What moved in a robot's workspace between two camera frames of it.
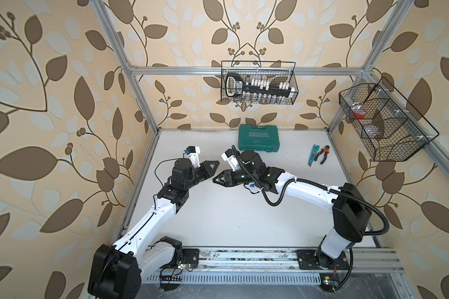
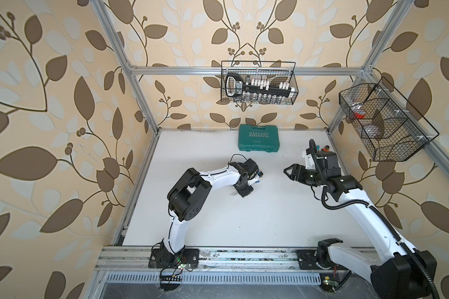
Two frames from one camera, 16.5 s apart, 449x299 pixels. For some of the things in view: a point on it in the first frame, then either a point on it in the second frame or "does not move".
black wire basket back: [267, 82] does not move
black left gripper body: [197, 174] to [245, 190]
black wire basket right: [391, 129] does not move
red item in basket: [358, 116] does not move
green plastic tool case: [258, 139] does not move
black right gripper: [227, 182] to [295, 172]
